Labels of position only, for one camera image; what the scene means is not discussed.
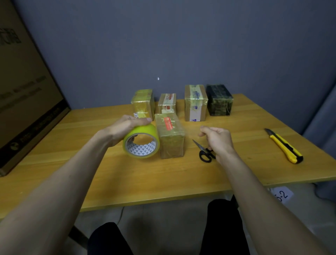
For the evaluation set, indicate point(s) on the person's right hand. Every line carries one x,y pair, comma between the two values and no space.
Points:
219,140

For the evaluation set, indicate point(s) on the person's left hand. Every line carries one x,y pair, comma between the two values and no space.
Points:
118,130

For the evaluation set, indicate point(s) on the yellow tape roll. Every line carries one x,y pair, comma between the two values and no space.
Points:
143,130

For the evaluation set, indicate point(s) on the small carton yellow tape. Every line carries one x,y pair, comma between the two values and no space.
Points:
141,102

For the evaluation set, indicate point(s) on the black cardboard box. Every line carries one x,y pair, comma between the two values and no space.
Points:
219,101

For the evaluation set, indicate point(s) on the brown box with white label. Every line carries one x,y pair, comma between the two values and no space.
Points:
195,103

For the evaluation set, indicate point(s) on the small carton red label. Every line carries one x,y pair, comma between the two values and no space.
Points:
166,103

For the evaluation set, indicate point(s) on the person's left forearm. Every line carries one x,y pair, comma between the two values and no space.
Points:
50,202

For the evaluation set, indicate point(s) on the person's right forearm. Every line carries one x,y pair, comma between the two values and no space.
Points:
270,212

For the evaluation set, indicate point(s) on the person's black trousers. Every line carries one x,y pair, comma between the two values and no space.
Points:
223,228

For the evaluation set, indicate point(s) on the yellow utility knife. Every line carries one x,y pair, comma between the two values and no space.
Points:
284,147

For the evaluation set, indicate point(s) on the white paper floor label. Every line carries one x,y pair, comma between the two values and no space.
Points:
282,194

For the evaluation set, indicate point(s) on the large flat brown carton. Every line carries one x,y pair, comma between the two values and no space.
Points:
26,92

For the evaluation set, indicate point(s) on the grey pleated curtain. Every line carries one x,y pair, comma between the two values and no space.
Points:
323,147

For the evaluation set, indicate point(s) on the black table leg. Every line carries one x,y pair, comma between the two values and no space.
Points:
78,236

